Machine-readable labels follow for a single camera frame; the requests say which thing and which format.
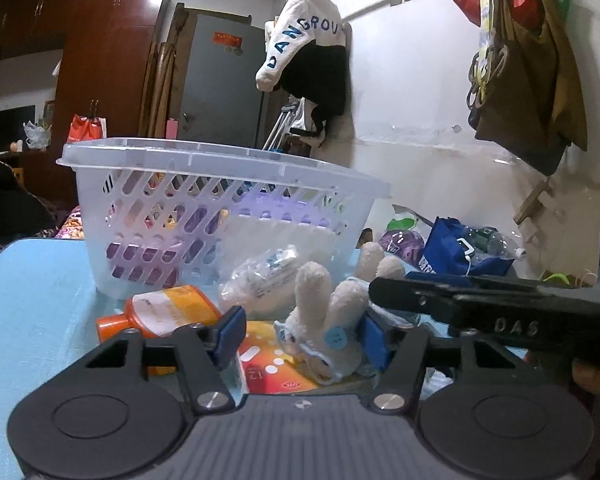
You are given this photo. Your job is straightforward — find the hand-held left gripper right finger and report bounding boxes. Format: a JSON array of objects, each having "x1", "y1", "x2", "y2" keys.
[{"x1": 357, "y1": 312, "x2": 513, "y2": 413}]

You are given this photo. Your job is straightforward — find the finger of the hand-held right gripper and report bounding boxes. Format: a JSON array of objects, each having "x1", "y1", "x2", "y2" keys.
[{"x1": 369, "y1": 275, "x2": 463, "y2": 327}]

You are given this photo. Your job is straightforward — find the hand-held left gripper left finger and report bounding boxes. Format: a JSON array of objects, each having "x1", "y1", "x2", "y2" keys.
[{"x1": 82, "y1": 305, "x2": 248, "y2": 416}]

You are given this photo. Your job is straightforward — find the orange dotted box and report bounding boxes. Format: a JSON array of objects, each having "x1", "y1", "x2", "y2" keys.
[{"x1": 237, "y1": 320, "x2": 327, "y2": 396}]

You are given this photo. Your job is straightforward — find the clear plastic packet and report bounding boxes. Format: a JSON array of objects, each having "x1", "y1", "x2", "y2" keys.
[{"x1": 217, "y1": 245, "x2": 315, "y2": 317}]

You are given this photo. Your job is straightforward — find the orange bottle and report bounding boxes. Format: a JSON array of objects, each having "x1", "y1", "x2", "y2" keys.
[{"x1": 96, "y1": 285, "x2": 224, "y2": 377}]

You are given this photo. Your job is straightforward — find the white plush bunny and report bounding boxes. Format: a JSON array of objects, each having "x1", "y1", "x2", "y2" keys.
[{"x1": 274, "y1": 242, "x2": 407, "y2": 386}]

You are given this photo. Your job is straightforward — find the clear plastic basket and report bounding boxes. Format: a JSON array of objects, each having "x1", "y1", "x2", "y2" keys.
[{"x1": 56, "y1": 136, "x2": 392, "y2": 302}]

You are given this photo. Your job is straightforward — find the person's right hand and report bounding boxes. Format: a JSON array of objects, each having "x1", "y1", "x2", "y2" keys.
[{"x1": 571, "y1": 359, "x2": 600, "y2": 397}]

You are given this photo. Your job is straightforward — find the purple printed bag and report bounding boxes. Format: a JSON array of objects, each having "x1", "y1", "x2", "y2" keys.
[{"x1": 378, "y1": 212, "x2": 427, "y2": 264}]

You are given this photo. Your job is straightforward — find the blue shopping bag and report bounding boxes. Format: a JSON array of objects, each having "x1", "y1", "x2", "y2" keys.
[{"x1": 420, "y1": 216, "x2": 520, "y2": 277}]

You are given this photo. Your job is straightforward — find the clear water bottle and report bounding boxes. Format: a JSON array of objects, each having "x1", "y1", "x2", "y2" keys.
[{"x1": 461, "y1": 226, "x2": 526, "y2": 262}]

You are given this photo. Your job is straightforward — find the purple packet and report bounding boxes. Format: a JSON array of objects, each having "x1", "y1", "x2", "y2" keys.
[{"x1": 107, "y1": 194, "x2": 331, "y2": 285}]

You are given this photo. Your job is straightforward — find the pink floral bedsheet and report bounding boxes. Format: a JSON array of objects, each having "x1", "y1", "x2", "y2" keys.
[{"x1": 39, "y1": 204, "x2": 87, "y2": 241}]

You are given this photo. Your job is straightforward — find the white hanging garment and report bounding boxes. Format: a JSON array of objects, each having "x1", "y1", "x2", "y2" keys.
[{"x1": 289, "y1": 97, "x2": 330, "y2": 149}]

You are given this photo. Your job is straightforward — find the folded metal stand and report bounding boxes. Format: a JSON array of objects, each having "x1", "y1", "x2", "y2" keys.
[{"x1": 261, "y1": 101, "x2": 302, "y2": 154}]

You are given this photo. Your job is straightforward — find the black hanging garment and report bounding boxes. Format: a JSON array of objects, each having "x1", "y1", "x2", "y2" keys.
[{"x1": 279, "y1": 45, "x2": 352, "y2": 133}]

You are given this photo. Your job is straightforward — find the grey door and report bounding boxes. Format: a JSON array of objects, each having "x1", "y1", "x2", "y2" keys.
[{"x1": 179, "y1": 12, "x2": 272, "y2": 150}]

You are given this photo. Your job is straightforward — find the wooden sticks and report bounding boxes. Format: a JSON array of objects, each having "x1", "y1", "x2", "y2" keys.
[{"x1": 139, "y1": 40, "x2": 180, "y2": 139}]

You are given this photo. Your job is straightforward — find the red and white plastic bag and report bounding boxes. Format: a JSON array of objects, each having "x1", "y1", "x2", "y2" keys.
[{"x1": 67, "y1": 113, "x2": 107, "y2": 144}]

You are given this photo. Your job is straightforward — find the black clothing pile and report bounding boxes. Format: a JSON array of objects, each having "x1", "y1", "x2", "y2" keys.
[{"x1": 0, "y1": 159, "x2": 58, "y2": 263}]

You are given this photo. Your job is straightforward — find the yellow hanging bag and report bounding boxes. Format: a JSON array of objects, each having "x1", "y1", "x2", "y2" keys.
[{"x1": 466, "y1": 0, "x2": 512, "y2": 112}]

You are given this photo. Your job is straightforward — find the white lettered hoodie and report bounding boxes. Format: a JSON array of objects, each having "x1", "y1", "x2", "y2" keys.
[{"x1": 255, "y1": 0, "x2": 356, "y2": 92}]

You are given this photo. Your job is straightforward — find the black monitor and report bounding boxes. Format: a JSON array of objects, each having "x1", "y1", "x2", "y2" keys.
[{"x1": 0, "y1": 105, "x2": 37, "y2": 148}]

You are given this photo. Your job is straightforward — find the brown wooden wardrobe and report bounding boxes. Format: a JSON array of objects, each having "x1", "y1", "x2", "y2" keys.
[{"x1": 0, "y1": 0, "x2": 176, "y2": 201}]

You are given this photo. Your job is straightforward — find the wooden wall bracket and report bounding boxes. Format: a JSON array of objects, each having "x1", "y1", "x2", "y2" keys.
[{"x1": 511, "y1": 176, "x2": 555, "y2": 227}]

